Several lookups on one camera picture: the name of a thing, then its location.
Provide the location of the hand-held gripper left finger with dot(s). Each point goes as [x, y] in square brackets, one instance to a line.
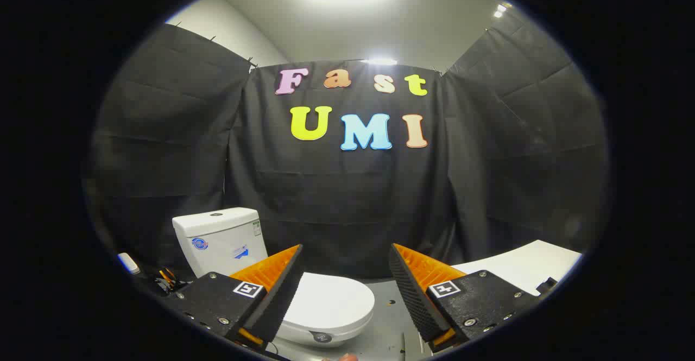
[279, 306]

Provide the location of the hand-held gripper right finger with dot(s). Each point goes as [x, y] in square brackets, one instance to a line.
[415, 301]

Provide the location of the white toilet lid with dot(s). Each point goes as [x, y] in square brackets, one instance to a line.
[331, 298]

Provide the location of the white ceramic toilet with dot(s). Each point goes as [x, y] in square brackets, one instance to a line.
[220, 241]

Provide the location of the orange and black tool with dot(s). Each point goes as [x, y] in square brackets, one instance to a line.
[167, 280]

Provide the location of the grey drawer cabinet white top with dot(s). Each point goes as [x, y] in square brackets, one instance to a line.
[526, 266]

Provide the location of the black backdrop cloth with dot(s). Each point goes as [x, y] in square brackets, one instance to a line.
[347, 203]

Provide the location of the ceiling light behind cloth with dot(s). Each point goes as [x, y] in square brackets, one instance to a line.
[380, 61]

